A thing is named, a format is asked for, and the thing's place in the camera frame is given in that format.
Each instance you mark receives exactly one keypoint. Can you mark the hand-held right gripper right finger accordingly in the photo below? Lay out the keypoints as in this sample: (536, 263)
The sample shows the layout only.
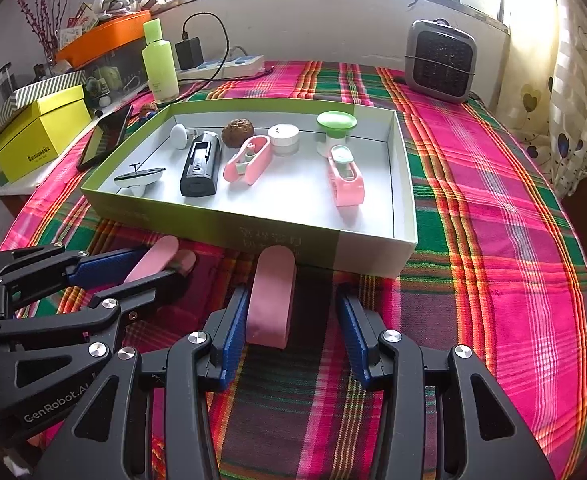
(353, 340)

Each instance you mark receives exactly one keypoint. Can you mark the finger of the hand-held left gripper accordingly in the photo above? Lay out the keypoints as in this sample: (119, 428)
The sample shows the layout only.
(143, 292)
(103, 267)

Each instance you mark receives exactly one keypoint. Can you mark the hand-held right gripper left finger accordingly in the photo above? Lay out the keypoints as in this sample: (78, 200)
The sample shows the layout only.
(233, 340)

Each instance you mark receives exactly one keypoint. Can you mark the pink oval plastic piece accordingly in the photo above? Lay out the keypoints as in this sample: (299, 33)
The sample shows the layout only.
(151, 260)
(271, 305)

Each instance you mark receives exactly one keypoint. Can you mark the dusty pink oval piece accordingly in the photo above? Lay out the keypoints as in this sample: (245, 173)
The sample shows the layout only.
(186, 260)

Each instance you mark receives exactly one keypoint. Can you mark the black round disc gadget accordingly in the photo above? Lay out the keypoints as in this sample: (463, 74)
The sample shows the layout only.
(138, 178)

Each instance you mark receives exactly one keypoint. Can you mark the green and white cardboard box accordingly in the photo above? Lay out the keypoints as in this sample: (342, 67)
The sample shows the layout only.
(273, 240)

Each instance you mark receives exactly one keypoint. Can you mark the black rectangular device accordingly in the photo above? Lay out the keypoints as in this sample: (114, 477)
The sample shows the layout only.
(198, 180)

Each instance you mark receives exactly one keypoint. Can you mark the pink plastic clip gadget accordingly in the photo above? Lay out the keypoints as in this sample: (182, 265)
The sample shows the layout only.
(346, 192)
(256, 165)

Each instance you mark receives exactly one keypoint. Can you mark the small white egg-shaped object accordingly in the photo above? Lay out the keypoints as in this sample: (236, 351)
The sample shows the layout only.
(179, 136)

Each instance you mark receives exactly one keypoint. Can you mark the white round jar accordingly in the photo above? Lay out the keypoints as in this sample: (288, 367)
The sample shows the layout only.
(283, 132)

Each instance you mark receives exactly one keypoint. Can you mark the green and white mushroom knob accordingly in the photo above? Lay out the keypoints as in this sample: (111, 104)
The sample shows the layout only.
(337, 120)

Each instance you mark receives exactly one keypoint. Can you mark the white side table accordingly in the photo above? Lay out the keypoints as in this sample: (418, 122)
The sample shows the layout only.
(16, 189)

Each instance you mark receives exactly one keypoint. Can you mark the black smartphone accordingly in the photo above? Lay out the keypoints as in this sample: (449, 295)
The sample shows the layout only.
(103, 140)

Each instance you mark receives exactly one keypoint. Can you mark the yellow cardboard box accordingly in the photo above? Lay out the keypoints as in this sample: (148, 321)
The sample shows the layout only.
(38, 132)

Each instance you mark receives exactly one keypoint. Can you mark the small brown walnut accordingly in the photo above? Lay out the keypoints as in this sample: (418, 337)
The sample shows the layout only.
(147, 108)

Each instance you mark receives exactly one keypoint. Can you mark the green striped box lid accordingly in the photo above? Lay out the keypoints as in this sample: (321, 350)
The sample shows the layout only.
(33, 91)

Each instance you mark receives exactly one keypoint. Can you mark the pale green plastic bottle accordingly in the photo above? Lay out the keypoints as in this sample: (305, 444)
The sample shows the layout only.
(159, 70)

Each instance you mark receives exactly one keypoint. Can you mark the glass tank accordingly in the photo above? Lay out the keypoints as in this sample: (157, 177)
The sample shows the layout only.
(123, 62)

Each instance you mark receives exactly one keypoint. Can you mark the dark glass jar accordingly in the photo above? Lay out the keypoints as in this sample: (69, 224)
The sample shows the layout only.
(3, 82)

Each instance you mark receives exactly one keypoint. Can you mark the orange box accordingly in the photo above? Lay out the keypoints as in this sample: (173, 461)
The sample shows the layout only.
(98, 37)

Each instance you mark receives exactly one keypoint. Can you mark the black charger adapter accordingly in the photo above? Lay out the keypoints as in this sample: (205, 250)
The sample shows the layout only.
(189, 54)

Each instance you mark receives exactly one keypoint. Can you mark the printed paper packets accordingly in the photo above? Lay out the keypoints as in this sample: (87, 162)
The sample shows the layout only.
(76, 27)

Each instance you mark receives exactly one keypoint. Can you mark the pink flower branches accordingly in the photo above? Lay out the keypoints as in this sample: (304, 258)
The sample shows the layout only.
(36, 20)

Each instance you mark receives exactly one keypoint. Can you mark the grey space heater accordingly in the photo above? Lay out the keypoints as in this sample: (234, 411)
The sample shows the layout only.
(441, 62)

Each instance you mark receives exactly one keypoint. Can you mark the heart print curtain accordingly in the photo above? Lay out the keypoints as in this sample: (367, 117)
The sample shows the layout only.
(568, 110)

